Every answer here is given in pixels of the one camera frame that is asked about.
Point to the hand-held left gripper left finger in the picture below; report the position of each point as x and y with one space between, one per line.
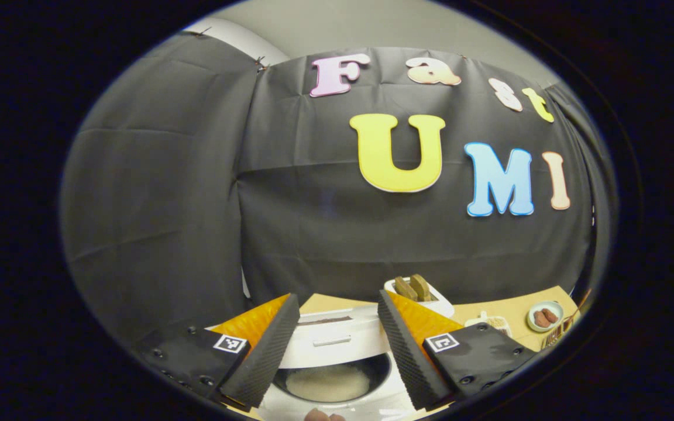
261 356

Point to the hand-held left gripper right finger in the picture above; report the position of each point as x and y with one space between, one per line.
413 362

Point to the white rice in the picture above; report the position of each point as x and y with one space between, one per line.
328 383

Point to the white rice cooker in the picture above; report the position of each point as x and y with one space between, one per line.
337 345

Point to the brown wooden spoon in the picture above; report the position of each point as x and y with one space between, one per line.
578 307

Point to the white toaster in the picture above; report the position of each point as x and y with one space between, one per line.
439 303

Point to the brown bread slice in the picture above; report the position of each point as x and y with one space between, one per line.
420 286
405 289

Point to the white divided dish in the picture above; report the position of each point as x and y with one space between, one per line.
489 321

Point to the pale green plate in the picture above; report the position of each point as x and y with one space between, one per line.
533 307

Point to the brown meat piece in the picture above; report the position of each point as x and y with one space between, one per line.
541 318
550 315

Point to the black backdrop cloth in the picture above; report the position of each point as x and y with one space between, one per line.
313 222

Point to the black binder clip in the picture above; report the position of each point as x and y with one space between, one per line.
261 64
202 30

